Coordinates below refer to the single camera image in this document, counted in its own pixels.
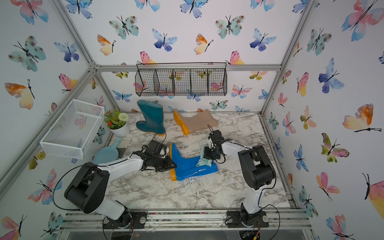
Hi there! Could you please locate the blue rubber boot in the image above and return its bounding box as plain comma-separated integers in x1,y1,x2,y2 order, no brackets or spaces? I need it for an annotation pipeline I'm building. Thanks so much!
170,143,219,181

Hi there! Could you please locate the black wire wall basket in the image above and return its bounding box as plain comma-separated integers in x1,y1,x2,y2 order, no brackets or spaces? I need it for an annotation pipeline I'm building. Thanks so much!
134,62,228,97

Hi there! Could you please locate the mint green fluffy cloth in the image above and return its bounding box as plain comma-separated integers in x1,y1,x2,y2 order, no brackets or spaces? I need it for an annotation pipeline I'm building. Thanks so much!
196,145,212,167

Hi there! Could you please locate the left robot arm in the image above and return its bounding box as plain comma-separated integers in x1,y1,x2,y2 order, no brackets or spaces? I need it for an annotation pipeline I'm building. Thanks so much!
64,140,177,225

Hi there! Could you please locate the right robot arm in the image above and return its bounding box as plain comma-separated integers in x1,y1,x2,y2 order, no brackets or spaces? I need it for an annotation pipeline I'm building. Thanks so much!
204,130,276,215

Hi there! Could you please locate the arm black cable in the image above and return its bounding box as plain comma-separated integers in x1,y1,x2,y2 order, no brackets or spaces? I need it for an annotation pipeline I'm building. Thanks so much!
206,124,281,240
52,131,169,211

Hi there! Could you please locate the teal green rubber boot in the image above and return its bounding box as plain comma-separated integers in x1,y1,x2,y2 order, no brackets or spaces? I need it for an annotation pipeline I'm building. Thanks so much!
136,100,166,136

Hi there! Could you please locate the potted plant white pot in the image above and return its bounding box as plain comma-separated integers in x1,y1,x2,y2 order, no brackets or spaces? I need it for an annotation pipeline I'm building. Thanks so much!
104,109,129,137

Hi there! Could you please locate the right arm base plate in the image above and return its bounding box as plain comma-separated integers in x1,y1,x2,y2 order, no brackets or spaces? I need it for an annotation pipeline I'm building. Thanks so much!
225,210,269,229

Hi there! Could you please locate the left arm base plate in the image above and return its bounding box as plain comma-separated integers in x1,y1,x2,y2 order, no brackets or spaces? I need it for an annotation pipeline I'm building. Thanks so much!
102,211,148,230

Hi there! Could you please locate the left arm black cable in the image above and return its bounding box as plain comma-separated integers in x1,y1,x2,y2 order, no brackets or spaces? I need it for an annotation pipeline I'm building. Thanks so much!
52,131,169,211

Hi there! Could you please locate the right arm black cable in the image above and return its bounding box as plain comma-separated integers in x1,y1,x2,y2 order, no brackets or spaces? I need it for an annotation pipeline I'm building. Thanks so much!
206,124,281,240

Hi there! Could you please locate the white mesh wall basket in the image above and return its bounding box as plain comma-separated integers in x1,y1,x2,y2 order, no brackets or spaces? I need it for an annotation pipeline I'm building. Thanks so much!
40,99,105,160

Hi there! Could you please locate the beige rubber boot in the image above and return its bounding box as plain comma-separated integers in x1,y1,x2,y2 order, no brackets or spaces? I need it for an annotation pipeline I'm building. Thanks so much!
173,110,219,136

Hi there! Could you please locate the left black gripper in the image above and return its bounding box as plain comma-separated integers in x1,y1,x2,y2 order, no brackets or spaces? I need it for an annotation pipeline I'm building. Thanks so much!
152,155,178,172

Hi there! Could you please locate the aluminium front rail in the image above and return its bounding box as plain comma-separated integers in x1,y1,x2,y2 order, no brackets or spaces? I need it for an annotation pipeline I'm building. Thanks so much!
59,209,313,232

